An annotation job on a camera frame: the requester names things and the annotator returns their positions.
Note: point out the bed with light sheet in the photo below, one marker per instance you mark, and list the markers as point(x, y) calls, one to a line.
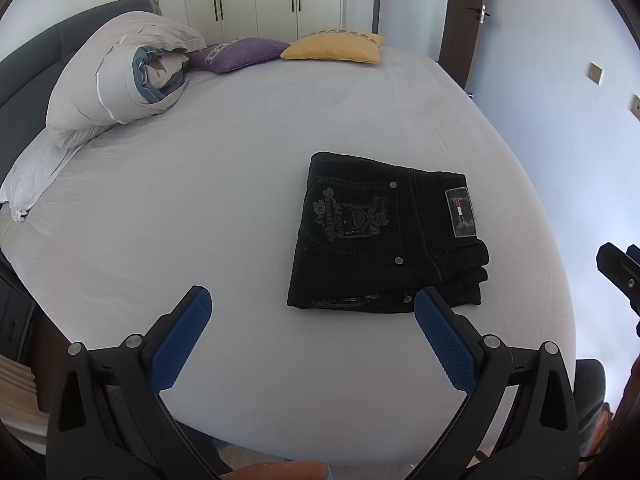
point(200, 210)

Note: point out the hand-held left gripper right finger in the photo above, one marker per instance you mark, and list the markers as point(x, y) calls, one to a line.
point(445, 345)

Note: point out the wall switch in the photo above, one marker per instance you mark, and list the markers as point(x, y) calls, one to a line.
point(595, 72)
point(636, 107)

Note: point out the black denim pants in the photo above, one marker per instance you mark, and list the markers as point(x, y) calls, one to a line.
point(350, 275)

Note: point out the beige ribbed object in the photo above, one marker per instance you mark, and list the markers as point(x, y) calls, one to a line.
point(20, 400)

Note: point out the white pillow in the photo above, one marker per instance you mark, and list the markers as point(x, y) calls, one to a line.
point(35, 175)

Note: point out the dark nightstand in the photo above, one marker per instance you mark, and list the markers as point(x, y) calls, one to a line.
point(15, 310)

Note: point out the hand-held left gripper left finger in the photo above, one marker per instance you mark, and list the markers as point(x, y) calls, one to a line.
point(180, 345)

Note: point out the grey upholstered headboard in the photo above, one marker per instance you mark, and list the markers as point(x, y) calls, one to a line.
point(30, 65)

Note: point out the yellow pillow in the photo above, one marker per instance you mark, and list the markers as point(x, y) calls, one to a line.
point(330, 50)

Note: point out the purple pillow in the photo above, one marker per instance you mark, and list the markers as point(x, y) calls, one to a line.
point(240, 52)

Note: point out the folded grey white duvet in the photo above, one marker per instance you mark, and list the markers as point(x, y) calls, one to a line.
point(85, 85)

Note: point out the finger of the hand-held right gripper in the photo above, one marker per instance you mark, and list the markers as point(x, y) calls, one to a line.
point(620, 270)

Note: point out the dark brown door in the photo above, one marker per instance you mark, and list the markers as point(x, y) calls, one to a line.
point(457, 20)

